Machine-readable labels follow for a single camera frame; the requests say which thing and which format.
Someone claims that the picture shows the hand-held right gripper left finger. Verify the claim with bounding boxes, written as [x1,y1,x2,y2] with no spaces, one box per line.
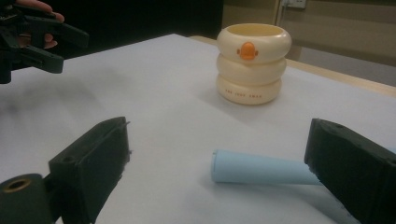
[48,116,131,224]

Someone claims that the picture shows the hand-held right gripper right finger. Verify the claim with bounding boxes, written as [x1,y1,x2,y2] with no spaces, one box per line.
[304,118,396,224]

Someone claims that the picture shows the light blue hairbrush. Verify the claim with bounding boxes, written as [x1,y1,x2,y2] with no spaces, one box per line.
[210,146,396,186]

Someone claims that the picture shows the cream ringed cup orange duck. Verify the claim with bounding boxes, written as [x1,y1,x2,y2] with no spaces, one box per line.
[216,22,292,105]

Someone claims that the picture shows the black curtain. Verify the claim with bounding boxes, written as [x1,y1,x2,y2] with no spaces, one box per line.
[40,0,224,61]

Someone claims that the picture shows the white power socket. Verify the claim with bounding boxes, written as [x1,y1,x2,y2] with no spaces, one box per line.
[281,0,307,9]

